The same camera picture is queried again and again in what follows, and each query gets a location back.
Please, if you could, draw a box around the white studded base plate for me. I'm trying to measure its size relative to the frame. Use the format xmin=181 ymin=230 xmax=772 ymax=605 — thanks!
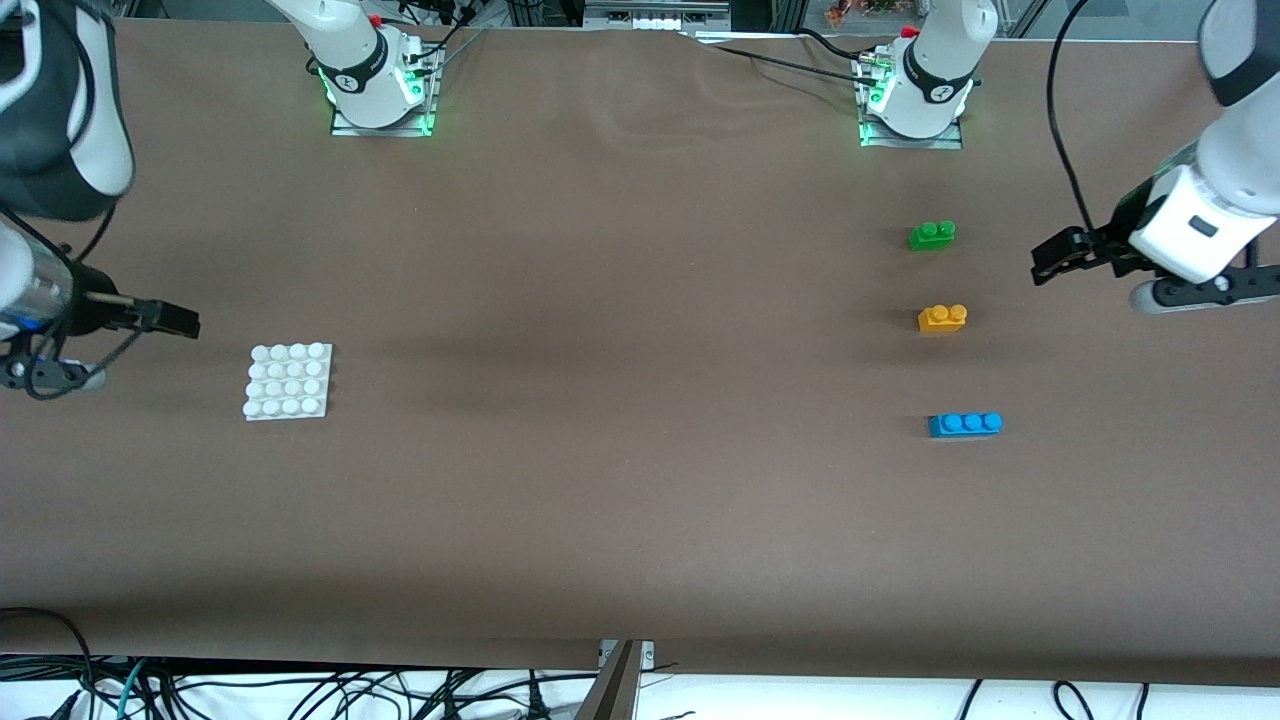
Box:
xmin=243 ymin=342 xmax=333 ymax=422

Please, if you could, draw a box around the blue three-stud block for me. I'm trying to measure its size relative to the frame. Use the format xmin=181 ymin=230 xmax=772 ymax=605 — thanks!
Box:
xmin=929 ymin=412 xmax=1004 ymax=439

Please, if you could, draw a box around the grey power strip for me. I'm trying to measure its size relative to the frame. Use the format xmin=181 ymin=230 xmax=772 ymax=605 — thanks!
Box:
xmin=584 ymin=0 xmax=733 ymax=33

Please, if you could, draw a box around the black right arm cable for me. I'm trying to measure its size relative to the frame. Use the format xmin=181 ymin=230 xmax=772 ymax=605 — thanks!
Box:
xmin=0 ymin=200 xmax=146 ymax=401

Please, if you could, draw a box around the black looped floor cable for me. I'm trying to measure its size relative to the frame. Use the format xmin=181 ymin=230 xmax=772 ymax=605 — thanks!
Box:
xmin=0 ymin=606 xmax=97 ymax=720

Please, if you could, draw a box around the black cable on table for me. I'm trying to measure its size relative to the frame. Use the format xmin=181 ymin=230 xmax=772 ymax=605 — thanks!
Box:
xmin=690 ymin=28 xmax=883 ymax=89

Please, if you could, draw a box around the teal floor cable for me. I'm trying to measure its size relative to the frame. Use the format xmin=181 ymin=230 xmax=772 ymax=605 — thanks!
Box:
xmin=112 ymin=660 xmax=151 ymax=720

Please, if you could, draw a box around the aluminium table edge bracket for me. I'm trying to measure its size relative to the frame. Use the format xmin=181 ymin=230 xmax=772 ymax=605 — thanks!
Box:
xmin=575 ymin=640 xmax=657 ymax=720

